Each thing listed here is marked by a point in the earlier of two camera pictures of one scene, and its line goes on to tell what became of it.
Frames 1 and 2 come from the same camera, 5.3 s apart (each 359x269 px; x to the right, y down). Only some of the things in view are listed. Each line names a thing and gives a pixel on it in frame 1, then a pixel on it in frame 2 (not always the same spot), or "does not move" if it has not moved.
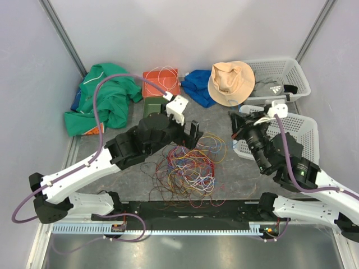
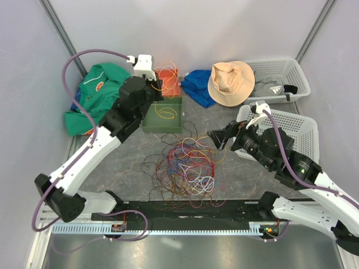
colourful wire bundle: x=187 y=175 does not move
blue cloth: x=196 y=86 does not move
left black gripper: x=186 y=139 to x=157 y=83
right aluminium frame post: x=327 y=8 does not move
